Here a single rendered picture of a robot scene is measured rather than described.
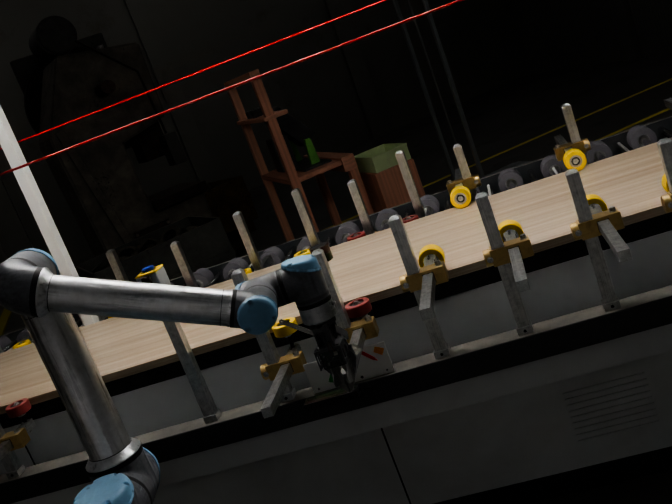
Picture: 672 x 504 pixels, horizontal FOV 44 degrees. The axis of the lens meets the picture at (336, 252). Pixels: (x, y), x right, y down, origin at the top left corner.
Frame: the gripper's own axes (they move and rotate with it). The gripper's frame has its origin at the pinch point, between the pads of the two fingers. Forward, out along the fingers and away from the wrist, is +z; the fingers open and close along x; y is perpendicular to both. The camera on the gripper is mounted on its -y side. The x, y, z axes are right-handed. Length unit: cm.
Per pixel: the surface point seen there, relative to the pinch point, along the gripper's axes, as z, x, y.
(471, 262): -8, 36, -49
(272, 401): 0.7, -23.6, -5.9
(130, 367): -8, -83, -48
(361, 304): -8.8, 1.8, -38.7
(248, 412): 12, -42, -31
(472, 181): -16, 40, -140
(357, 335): -3.9, 0.4, -26.1
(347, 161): 0, -71, -497
